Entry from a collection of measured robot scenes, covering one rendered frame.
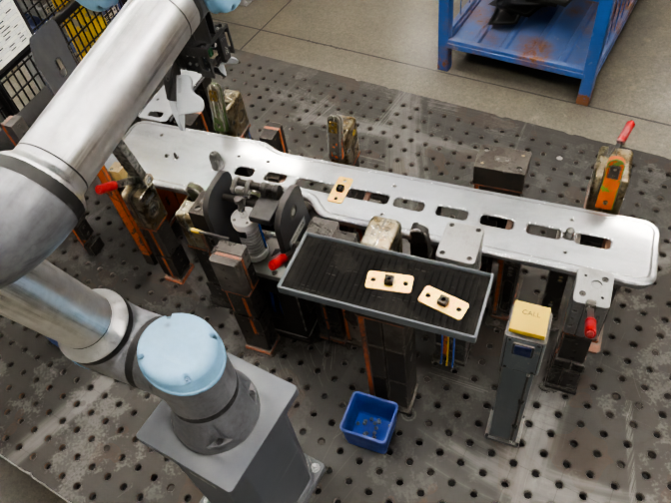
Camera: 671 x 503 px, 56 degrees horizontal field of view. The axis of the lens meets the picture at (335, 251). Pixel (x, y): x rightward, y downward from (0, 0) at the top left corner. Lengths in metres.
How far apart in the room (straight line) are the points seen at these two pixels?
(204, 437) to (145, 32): 0.63
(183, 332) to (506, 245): 0.75
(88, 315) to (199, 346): 0.16
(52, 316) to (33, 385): 0.96
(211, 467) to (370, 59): 2.90
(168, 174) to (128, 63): 1.01
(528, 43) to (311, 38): 1.26
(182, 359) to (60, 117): 0.41
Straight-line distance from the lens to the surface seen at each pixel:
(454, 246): 1.26
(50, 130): 0.67
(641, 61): 3.73
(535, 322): 1.12
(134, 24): 0.73
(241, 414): 1.07
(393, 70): 3.59
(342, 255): 1.19
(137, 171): 1.58
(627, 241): 1.47
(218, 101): 1.75
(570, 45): 3.48
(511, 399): 1.33
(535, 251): 1.41
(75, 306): 0.91
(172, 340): 0.96
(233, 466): 1.10
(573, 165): 2.04
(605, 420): 1.57
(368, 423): 1.52
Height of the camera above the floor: 2.09
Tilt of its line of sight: 51 degrees down
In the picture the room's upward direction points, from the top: 10 degrees counter-clockwise
